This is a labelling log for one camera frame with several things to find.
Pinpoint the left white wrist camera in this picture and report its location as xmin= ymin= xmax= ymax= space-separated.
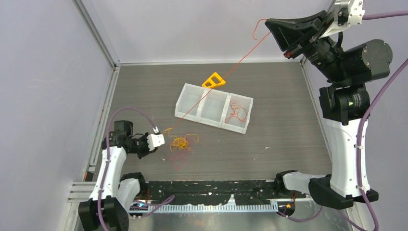
xmin=147 ymin=127 xmax=165 ymax=152

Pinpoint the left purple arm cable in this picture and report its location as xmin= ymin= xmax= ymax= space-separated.
xmin=97 ymin=107 xmax=159 ymax=231

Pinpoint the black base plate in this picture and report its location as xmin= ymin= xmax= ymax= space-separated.
xmin=137 ymin=180 xmax=289 ymax=205

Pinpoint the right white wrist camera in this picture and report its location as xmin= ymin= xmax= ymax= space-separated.
xmin=319 ymin=0 xmax=365 ymax=39

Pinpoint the yellow cable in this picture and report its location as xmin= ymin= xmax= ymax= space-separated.
xmin=163 ymin=127 xmax=200 ymax=153

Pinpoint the dark red-orange cable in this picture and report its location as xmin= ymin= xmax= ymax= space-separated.
xmin=224 ymin=101 xmax=249 ymax=124

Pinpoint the white three-compartment tray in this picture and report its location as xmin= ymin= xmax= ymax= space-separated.
xmin=175 ymin=83 xmax=254 ymax=134

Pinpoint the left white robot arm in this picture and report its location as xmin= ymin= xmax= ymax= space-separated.
xmin=78 ymin=120 xmax=165 ymax=231

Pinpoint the white slotted cable duct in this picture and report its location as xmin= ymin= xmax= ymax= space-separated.
xmin=127 ymin=203 xmax=288 ymax=214

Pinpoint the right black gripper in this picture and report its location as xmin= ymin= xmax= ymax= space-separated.
xmin=266 ymin=9 xmax=348 ymax=85

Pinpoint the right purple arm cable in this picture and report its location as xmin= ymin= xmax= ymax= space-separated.
xmin=331 ymin=11 xmax=408 ymax=231

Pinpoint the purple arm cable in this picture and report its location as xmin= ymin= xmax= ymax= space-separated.
xmin=97 ymin=107 xmax=159 ymax=231
xmin=331 ymin=11 xmax=408 ymax=231

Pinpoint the yellow triangular plastic piece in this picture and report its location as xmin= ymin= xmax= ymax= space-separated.
xmin=202 ymin=72 xmax=226 ymax=89

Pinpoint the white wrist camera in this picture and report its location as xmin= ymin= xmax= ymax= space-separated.
xmin=147 ymin=127 xmax=165 ymax=152
xmin=319 ymin=0 xmax=365 ymax=39

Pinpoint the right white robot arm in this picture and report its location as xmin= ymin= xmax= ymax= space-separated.
xmin=265 ymin=11 xmax=393 ymax=210

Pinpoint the pink cable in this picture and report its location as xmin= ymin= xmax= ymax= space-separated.
xmin=168 ymin=150 xmax=189 ymax=171

